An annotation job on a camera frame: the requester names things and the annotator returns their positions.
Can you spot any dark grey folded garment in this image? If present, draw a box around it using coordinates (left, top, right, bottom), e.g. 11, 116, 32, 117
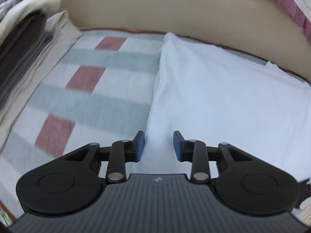
1, 10, 53, 107

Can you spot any checkered pink grey blanket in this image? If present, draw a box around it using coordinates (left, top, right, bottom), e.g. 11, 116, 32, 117
1, 30, 163, 217

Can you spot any beige headboard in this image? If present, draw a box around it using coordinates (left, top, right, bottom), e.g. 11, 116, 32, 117
61, 0, 310, 79

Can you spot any white sweatshirt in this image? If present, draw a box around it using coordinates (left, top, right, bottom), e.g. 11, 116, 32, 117
134, 33, 310, 181

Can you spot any cream knitted folded garment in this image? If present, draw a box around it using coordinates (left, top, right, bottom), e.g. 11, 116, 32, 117
1, 0, 61, 45

